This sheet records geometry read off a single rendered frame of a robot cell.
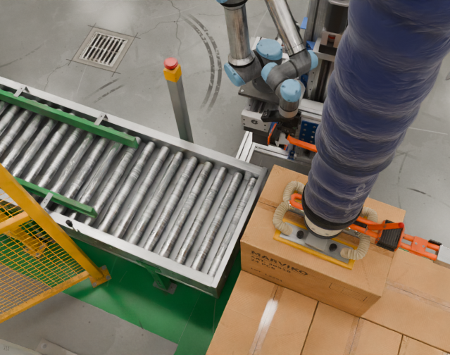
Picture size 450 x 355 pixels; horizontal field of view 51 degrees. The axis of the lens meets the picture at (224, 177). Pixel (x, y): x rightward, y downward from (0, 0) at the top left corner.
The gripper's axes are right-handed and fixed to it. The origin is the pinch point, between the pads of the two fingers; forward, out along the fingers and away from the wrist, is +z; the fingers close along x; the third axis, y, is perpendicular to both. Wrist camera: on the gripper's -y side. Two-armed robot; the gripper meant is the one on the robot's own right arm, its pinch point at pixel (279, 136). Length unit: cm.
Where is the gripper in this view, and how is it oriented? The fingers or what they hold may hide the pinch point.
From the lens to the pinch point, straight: 205.6
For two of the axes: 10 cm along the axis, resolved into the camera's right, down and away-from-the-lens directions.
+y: 9.1, 3.4, -2.2
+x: 4.0, -8.2, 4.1
